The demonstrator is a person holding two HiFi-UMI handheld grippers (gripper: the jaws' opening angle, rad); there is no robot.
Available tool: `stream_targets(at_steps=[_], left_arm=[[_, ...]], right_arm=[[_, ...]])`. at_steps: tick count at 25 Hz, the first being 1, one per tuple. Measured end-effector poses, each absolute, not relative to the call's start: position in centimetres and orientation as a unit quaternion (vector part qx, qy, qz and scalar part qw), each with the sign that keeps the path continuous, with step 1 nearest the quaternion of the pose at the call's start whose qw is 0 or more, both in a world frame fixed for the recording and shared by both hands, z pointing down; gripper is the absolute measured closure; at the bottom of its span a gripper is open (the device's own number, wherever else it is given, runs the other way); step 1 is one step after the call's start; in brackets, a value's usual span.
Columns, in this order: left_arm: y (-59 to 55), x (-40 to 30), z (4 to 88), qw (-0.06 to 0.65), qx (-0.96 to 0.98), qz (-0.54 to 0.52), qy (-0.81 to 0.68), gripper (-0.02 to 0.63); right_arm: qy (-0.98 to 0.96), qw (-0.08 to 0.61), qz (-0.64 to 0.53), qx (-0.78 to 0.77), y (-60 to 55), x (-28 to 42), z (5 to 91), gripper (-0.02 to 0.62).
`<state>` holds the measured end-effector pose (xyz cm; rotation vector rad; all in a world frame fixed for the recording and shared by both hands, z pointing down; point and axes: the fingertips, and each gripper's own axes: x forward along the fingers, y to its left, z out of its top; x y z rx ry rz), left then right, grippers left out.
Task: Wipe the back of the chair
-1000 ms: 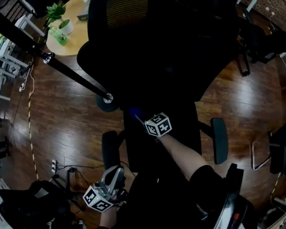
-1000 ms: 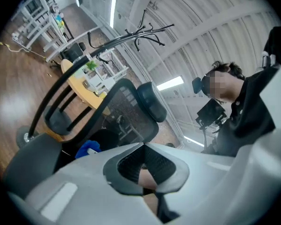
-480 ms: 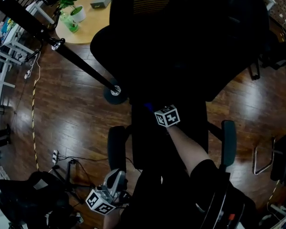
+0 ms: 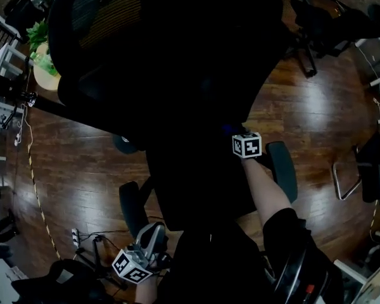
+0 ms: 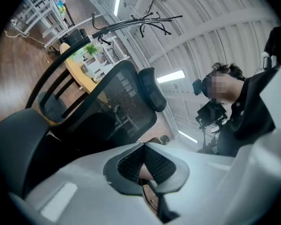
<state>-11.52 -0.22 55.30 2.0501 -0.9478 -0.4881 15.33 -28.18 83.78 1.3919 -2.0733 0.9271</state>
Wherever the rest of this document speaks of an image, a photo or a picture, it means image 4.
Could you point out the black tripod stand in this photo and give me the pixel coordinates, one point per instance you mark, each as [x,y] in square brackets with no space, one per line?
[96,249]

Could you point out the black swivel office chair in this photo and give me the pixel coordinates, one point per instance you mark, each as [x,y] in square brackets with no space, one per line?
[329,27]

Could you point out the person's right forearm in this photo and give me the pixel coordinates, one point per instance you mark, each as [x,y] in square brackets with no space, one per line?
[263,188]

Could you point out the person's black shirt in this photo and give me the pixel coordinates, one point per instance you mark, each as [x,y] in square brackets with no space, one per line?
[215,264]

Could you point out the white floor power strip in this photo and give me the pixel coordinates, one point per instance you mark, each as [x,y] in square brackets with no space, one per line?
[75,237]

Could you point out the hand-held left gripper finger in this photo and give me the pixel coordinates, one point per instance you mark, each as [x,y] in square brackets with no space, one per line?
[159,242]
[144,236]

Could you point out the black office chair seat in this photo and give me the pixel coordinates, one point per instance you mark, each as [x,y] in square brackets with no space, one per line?
[202,188]

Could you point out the potted green plant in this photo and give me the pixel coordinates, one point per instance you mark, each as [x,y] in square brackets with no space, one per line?
[38,35]

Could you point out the round wooden table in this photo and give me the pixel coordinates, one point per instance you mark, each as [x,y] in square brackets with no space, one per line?
[46,81]

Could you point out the black mesh desk chair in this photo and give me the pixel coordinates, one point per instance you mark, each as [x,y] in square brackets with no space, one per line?
[22,14]

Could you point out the white charger plug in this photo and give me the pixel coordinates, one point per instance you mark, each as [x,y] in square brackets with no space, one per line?
[17,139]

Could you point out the black mesh chair backrest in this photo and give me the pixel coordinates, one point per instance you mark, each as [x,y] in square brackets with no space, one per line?
[177,59]

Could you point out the black coat rack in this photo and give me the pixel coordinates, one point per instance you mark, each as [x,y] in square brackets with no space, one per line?
[50,106]

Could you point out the black bag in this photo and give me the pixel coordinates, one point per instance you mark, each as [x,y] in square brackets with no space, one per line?
[50,283]

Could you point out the black chair with chrome frame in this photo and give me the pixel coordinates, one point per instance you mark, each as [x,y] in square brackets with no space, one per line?
[373,176]

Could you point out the black worn harness pack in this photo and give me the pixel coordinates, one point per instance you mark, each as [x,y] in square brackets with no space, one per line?
[291,274]

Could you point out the person's left forearm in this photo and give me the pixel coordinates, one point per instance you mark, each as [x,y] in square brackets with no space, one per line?
[145,291]

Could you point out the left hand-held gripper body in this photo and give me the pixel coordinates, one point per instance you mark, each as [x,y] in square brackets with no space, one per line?
[131,268]

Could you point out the white side table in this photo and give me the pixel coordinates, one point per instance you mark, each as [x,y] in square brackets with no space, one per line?
[6,54]

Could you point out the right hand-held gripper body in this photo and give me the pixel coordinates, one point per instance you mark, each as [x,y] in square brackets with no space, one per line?
[247,146]

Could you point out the small green plastic bottle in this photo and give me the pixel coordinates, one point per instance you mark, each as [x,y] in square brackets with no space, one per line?
[46,63]

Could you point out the yellow black striped tape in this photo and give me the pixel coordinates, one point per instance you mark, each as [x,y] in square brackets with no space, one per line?
[41,207]

